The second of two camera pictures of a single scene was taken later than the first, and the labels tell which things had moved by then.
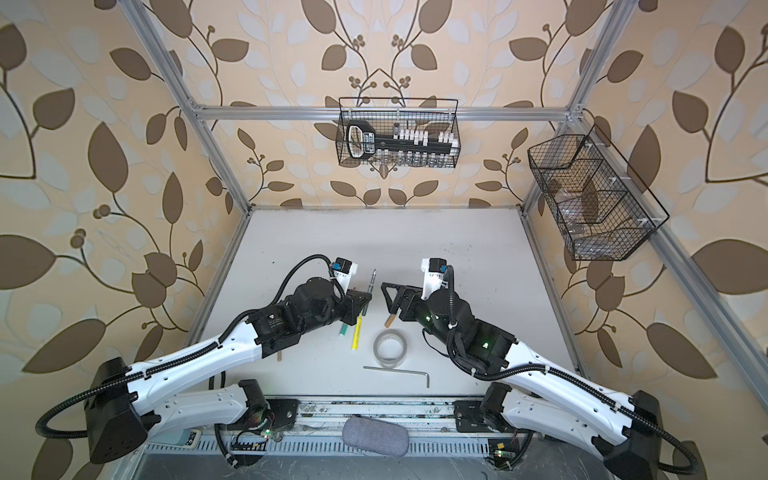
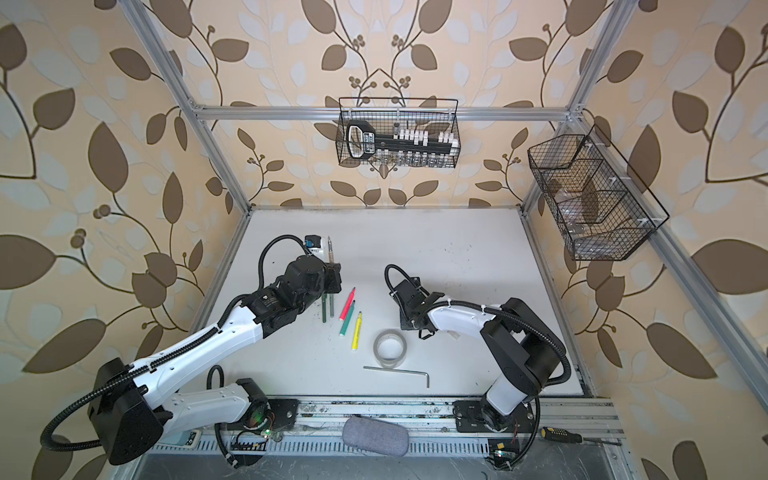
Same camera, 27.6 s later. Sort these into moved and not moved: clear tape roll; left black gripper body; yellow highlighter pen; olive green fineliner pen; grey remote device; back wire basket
Moved: left black gripper body; olive green fineliner pen
Not moved: back wire basket; yellow highlighter pen; grey remote device; clear tape roll
